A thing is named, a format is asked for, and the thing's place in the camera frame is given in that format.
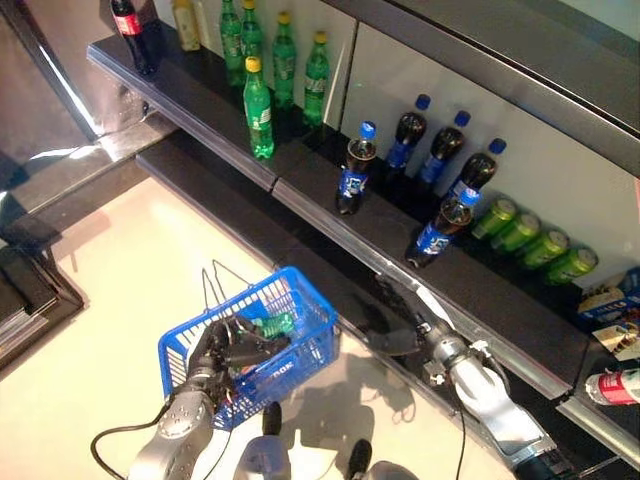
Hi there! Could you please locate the robot left hand black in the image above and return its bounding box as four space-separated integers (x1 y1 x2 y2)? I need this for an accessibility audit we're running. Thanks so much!
187 314 291 386

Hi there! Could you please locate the robot right hand black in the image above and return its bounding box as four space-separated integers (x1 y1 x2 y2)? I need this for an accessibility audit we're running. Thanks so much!
367 282 454 357

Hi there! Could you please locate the blue plastic shopping basket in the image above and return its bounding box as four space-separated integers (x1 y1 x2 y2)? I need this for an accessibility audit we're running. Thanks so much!
158 259 340 431

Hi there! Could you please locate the small Pepsi bottle blue cap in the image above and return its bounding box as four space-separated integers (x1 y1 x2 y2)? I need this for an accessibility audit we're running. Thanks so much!
418 110 472 186
404 188 481 269
385 93 432 171
334 121 379 215
447 138 508 201

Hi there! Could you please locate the black display stand base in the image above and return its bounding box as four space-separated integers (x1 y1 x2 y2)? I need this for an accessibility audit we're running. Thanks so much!
0 239 85 371

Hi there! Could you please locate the small white brown snack box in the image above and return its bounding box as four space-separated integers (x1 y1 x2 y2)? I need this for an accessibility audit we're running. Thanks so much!
597 322 640 361

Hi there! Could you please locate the water bottle red label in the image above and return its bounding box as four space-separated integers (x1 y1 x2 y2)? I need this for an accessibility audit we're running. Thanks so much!
585 368 640 407

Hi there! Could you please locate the dark granite plinth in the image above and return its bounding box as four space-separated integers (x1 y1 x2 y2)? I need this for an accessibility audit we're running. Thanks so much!
0 112 179 241

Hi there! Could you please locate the upright blue Oreo box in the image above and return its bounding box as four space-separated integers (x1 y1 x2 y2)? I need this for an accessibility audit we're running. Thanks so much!
619 267 640 301

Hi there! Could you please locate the dark grey shelf board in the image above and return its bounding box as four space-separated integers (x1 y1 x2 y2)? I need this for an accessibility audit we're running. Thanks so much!
324 0 640 179

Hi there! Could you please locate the yellow tea bottle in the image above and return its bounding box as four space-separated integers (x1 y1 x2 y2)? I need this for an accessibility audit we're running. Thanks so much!
172 0 202 53

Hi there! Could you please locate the Coca-Cola bottle red label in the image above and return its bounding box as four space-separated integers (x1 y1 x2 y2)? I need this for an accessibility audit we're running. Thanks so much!
110 0 157 76

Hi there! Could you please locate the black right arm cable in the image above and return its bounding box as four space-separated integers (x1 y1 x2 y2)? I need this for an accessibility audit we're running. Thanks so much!
452 379 469 480

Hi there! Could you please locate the dark metal wall strip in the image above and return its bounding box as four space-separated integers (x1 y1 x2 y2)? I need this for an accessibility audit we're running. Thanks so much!
0 0 101 144

